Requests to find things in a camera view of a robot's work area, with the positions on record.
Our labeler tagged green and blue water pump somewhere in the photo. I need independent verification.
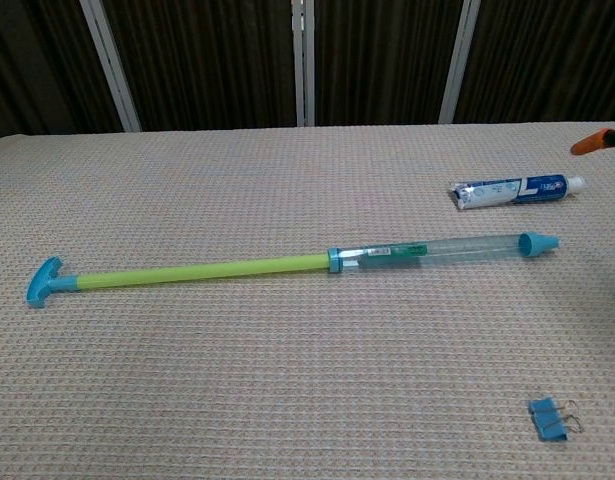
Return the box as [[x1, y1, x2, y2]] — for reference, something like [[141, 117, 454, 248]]
[[25, 243, 429, 309]]

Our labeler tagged dark brown screen panel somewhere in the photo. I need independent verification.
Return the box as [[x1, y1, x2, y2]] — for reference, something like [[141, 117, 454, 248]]
[[454, 0, 615, 124], [100, 0, 299, 132], [0, 0, 125, 144], [312, 0, 463, 127]]

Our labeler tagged beige woven tablecloth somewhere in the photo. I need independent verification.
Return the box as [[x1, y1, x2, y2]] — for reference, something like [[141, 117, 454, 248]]
[[0, 119, 615, 480]]

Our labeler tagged blue binder clip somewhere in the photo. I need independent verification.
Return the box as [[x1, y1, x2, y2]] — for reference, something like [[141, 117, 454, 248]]
[[527, 397, 585, 443]]

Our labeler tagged white double screen frame post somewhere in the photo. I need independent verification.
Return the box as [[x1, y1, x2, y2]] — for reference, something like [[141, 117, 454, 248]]
[[290, 0, 317, 127]]

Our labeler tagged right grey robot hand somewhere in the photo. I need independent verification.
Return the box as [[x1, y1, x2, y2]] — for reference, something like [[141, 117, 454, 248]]
[[570, 127, 615, 157]]

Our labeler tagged blue white toothpaste tube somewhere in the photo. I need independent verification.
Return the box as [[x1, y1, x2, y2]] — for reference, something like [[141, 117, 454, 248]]
[[447, 172, 586, 212]]

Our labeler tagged clear plastic tube containing marker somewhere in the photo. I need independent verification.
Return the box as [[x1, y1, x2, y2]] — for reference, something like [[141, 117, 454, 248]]
[[328, 231, 561, 275]]

